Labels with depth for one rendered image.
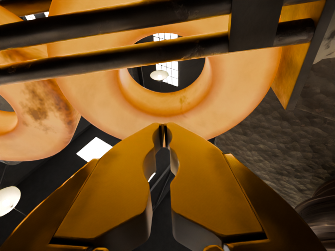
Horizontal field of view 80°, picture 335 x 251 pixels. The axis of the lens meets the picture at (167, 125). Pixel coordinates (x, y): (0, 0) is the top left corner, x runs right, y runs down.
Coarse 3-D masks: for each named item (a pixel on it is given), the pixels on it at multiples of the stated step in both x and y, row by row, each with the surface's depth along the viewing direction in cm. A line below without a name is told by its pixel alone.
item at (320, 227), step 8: (312, 208) 42; (320, 208) 40; (328, 208) 39; (304, 216) 43; (312, 216) 41; (320, 216) 39; (328, 216) 37; (312, 224) 38; (320, 224) 36; (328, 224) 35; (320, 232) 37; (328, 232) 36; (320, 240) 39
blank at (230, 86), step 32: (64, 0) 11; (96, 0) 11; (128, 0) 11; (128, 32) 12; (160, 32) 12; (192, 32) 12; (224, 64) 13; (256, 64) 13; (96, 96) 15; (128, 96) 16; (160, 96) 18; (192, 96) 17; (224, 96) 15; (256, 96) 15; (128, 128) 18; (192, 128) 18; (224, 128) 18
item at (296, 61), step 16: (320, 0) 9; (288, 16) 12; (304, 16) 10; (320, 16) 9; (320, 32) 10; (288, 48) 12; (304, 48) 11; (288, 64) 13; (304, 64) 11; (288, 80) 13; (304, 80) 12; (288, 96) 13
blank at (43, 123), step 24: (0, 24) 13; (24, 48) 13; (24, 96) 15; (48, 96) 15; (0, 120) 19; (24, 120) 17; (48, 120) 17; (72, 120) 17; (0, 144) 19; (24, 144) 19; (48, 144) 19
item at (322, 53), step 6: (330, 24) 10; (330, 30) 10; (324, 36) 11; (330, 36) 11; (324, 42) 11; (330, 42) 11; (324, 48) 11; (330, 48) 11; (318, 54) 12; (324, 54) 12; (330, 54) 12; (318, 60) 12
